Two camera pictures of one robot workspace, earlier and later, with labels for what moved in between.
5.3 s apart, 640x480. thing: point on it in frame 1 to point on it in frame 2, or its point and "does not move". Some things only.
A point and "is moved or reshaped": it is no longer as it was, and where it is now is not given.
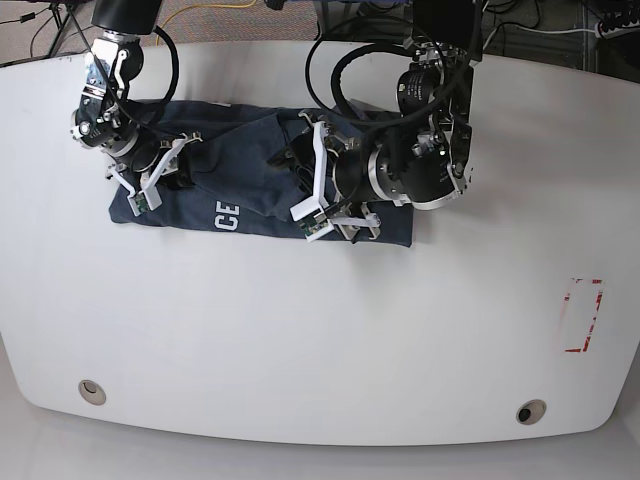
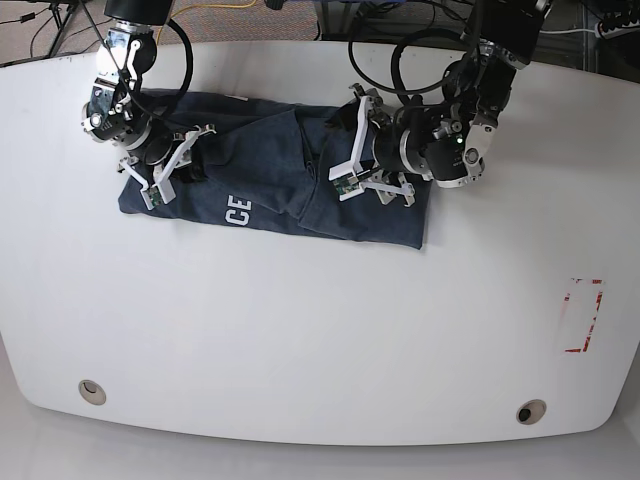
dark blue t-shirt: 229,180 is moved or reshaped
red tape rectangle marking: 584,299 does not move
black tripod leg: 60,25 does not move
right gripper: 147,154 does not move
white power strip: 601,31 does not move
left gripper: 350,173 to 386,142
